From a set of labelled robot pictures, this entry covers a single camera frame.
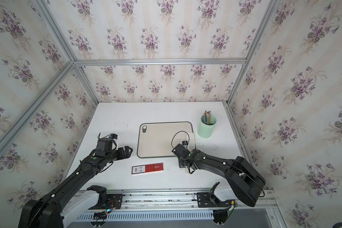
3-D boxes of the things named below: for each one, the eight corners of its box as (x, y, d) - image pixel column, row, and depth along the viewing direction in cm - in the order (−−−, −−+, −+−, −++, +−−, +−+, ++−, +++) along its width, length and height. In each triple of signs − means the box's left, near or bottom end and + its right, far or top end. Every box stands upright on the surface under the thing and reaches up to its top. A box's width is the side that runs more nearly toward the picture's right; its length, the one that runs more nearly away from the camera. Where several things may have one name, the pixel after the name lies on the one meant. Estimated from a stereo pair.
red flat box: (132, 174, 84) (131, 173, 83) (132, 167, 87) (131, 166, 85) (164, 170, 86) (164, 169, 84) (163, 164, 89) (163, 162, 87)
